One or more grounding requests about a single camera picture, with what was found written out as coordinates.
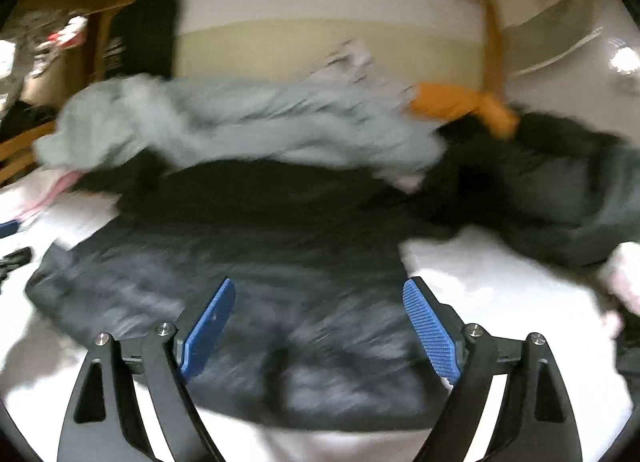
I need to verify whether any black down puffer jacket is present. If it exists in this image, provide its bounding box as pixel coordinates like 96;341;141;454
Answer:
26;153;447;432

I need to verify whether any patterned clothes pile left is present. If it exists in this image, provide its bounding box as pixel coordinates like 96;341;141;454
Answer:
1;10;88;142

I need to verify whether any pink white cloth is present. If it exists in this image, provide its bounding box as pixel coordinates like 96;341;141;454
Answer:
14;168;82;225

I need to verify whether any pink floral cloth right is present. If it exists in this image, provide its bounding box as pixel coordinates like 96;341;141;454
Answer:
599;242;640;315

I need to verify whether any dark green fur-hood parka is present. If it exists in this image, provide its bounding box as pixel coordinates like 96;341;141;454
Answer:
411;112;639;270

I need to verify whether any black hanging garment bag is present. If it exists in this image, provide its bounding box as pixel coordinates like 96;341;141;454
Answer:
103;0;178;79

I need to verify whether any orange pillow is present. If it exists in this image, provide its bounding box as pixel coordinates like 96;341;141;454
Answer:
408;82;520;139

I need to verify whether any light grey-blue duvet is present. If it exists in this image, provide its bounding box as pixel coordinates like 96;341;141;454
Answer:
34;75;445;174

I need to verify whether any grey white crumpled garment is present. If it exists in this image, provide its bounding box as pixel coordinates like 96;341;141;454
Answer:
308;39;373;84

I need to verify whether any wooden bunk bed frame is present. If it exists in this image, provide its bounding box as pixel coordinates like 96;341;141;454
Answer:
1;0;502;180

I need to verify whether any wall lamp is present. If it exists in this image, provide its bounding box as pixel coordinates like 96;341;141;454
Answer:
608;38;640;96

